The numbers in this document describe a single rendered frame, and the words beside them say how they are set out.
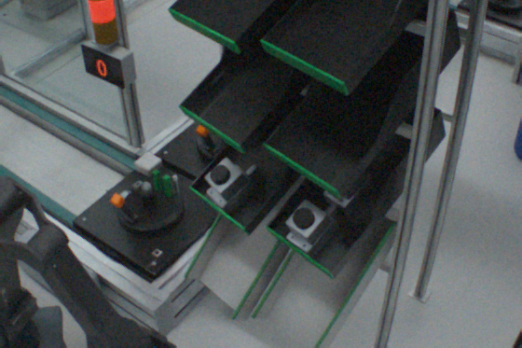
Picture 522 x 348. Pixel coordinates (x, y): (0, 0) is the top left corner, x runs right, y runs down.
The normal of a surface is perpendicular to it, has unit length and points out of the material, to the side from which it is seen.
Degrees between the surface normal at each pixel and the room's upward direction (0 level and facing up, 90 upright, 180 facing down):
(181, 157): 0
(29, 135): 0
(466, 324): 0
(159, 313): 90
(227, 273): 45
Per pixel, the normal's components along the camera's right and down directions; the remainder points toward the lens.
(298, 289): -0.53, -0.20
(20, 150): -0.03, -0.75
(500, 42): -0.59, 0.55
